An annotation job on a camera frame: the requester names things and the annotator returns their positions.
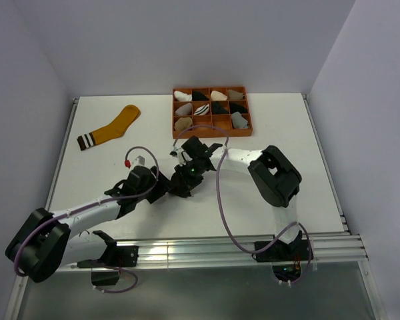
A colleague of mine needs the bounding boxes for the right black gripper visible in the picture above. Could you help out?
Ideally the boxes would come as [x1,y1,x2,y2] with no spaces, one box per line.
[175,159,204,197]

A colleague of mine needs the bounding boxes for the mustard yellow sock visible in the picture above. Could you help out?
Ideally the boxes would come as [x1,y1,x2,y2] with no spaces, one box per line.
[77,105,141,151]

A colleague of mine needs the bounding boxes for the grey sock black stripes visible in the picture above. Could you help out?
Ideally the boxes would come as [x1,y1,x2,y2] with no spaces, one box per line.
[231,111,250,129]

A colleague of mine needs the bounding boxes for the dark brown sock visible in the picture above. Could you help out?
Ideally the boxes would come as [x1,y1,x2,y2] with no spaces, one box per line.
[170,173,191,198]

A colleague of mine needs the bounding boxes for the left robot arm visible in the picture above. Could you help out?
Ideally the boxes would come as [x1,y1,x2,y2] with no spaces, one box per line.
[5,165,174,283]

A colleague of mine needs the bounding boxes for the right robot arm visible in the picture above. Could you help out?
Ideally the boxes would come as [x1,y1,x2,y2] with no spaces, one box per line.
[170,136,302,260]

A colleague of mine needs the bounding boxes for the beige rolled sock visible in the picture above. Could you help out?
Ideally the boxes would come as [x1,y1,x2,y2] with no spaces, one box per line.
[174,117,193,131]

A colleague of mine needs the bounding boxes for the grey rolled sock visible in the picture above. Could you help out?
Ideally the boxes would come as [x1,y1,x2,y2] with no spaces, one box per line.
[175,102,193,117]

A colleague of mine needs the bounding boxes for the orange compartment tray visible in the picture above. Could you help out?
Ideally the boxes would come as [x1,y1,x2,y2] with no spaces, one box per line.
[172,86,253,139]

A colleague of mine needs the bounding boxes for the white black striped rolled sock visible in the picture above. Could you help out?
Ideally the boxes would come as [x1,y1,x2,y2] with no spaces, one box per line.
[193,104,210,116]

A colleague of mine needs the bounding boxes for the dark green rolled sock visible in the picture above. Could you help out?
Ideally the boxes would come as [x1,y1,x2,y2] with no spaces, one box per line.
[211,101,229,115]

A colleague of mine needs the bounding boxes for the black rolled sock top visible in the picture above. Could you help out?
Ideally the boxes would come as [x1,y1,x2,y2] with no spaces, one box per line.
[192,90,209,101]

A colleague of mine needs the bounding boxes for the black rolled sock right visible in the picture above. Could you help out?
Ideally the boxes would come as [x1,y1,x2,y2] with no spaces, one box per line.
[229,101,248,114]

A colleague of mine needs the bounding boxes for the cream rolled sock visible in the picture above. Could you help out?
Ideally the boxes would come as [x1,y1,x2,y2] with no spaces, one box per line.
[210,90,227,101]

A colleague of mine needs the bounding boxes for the taupe rolled sock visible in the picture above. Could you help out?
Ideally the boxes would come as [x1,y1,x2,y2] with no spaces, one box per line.
[227,89,245,100]

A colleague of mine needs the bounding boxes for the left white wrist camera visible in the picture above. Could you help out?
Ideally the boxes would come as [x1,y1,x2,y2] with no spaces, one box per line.
[124,156,145,169]

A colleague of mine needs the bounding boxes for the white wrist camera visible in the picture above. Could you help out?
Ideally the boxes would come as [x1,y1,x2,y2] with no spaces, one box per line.
[170,146,191,165]
[124,156,145,169]

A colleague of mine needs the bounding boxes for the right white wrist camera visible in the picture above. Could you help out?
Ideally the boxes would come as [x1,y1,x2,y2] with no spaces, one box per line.
[170,146,191,165]

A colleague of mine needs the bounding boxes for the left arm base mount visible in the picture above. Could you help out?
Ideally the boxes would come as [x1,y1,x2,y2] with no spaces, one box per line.
[77,245,139,293]

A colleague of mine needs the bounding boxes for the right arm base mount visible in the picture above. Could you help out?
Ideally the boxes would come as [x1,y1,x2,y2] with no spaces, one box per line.
[252,231,314,286]

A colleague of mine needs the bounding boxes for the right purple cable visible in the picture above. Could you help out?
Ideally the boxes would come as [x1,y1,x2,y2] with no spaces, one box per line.
[171,125,313,284]

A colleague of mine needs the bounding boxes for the purple cable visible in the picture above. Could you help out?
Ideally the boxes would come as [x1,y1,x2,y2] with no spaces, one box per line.
[171,125,313,284]
[13,146,160,294]

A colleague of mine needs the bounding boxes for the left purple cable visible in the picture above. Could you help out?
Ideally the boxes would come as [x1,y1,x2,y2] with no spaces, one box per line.
[13,146,160,294]

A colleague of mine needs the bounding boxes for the aluminium frame rail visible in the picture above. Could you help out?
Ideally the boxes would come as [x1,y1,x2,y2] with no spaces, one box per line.
[5,233,387,319]

